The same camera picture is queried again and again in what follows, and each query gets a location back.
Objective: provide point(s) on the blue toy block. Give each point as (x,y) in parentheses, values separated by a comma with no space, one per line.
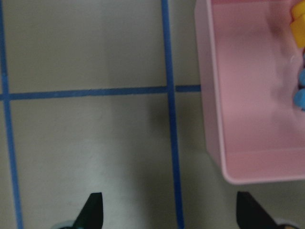
(299,97)

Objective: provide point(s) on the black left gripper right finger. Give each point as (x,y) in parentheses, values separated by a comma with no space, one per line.
(251,215)

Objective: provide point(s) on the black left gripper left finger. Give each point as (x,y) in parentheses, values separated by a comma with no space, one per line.
(91,215)

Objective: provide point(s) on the pink plastic box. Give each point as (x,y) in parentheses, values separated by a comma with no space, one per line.
(249,65)

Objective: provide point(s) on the yellow toy block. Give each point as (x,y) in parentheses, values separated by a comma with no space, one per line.
(298,24)

